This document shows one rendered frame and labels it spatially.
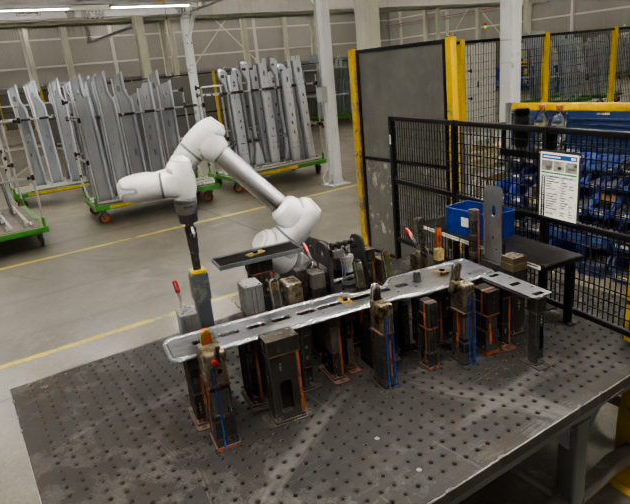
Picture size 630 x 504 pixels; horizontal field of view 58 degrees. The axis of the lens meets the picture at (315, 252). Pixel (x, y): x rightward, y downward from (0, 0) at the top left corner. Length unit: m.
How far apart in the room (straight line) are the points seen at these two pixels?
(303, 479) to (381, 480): 0.24
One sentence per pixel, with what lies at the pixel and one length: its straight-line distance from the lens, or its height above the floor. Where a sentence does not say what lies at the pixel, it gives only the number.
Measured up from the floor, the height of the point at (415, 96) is 1.59.
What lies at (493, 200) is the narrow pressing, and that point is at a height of 1.28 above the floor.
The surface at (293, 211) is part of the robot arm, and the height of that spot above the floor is 1.23.
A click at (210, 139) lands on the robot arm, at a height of 1.61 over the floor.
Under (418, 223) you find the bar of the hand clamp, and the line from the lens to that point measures 2.54.
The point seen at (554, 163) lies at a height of 1.40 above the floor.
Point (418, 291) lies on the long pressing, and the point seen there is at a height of 1.00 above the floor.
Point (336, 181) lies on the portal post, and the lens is 9.35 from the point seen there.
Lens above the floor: 1.89
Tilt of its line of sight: 18 degrees down
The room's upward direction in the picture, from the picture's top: 6 degrees counter-clockwise
